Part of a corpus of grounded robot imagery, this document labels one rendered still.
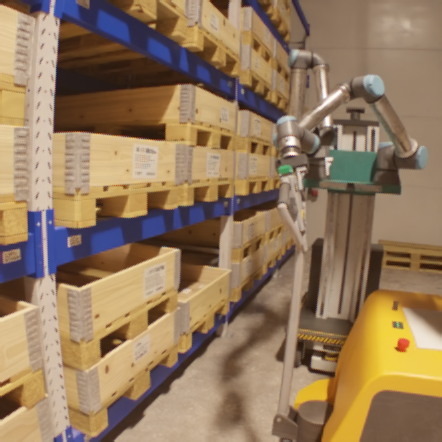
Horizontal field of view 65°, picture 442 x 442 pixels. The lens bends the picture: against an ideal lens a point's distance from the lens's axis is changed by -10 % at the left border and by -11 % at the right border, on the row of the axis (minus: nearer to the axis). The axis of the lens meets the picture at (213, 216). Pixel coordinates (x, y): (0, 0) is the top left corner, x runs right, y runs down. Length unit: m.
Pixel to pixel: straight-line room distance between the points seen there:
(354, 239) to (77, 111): 2.10
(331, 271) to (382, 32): 5.31
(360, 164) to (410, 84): 4.56
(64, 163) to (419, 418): 1.40
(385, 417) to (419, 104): 6.27
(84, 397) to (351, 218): 2.07
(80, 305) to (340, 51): 6.51
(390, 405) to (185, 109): 1.71
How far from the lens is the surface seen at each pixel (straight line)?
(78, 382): 1.63
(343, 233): 2.81
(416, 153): 2.43
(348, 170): 2.69
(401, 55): 7.24
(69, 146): 1.39
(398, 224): 7.00
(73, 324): 1.50
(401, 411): 1.20
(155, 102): 2.24
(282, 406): 1.68
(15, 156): 1.16
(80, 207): 1.39
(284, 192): 1.27
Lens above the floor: 1.42
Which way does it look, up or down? 8 degrees down
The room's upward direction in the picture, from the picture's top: 2 degrees clockwise
